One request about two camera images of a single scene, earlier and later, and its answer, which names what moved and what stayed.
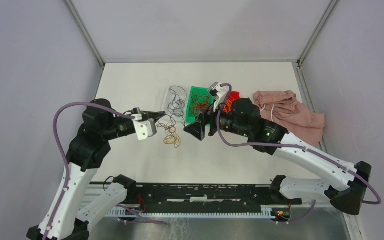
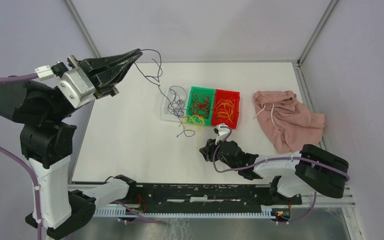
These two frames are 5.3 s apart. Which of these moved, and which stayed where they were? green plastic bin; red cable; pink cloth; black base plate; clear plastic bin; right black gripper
Moved: right black gripper
Stayed: black base plate; clear plastic bin; pink cloth; red cable; green plastic bin
